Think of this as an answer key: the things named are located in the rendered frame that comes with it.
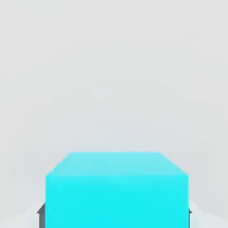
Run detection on small cyan cube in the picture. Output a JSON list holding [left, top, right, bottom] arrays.
[[45, 151, 189, 228]]

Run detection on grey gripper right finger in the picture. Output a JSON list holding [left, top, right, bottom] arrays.
[[188, 199, 211, 228]]

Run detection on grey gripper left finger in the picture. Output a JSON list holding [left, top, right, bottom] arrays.
[[17, 200, 46, 228]]

